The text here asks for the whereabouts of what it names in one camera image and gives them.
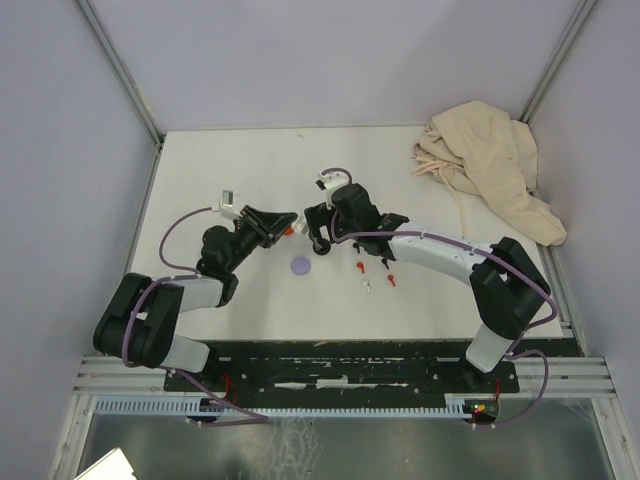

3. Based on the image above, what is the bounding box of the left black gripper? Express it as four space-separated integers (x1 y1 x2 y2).
225 204 298 272

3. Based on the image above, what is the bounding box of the white earbud case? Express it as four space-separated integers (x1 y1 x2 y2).
293 215 308 235

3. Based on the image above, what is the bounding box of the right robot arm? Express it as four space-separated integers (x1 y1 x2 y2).
304 172 553 391

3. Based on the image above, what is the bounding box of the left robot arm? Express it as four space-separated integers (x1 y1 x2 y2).
93 206 298 390

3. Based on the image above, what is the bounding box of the purple earbud case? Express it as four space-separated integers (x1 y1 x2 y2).
290 256 312 276

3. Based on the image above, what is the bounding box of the beige cloth bag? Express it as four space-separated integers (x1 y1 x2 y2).
412 100 567 246

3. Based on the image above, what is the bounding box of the white paper corner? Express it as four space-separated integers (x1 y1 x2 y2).
75 448 136 480

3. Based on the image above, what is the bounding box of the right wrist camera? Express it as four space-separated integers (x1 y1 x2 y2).
316 167 353 194

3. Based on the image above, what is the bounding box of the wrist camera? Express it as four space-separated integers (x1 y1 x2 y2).
316 167 353 194
213 190 241 221

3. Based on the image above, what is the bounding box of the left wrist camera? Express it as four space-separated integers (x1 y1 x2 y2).
213 190 241 221

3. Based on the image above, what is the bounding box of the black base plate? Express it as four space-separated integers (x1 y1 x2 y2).
164 340 519 410

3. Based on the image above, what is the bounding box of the white cable duct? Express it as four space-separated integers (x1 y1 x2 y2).
93 393 476 417

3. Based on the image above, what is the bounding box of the aluminium frame rail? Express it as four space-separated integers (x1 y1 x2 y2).
74 356 617 398

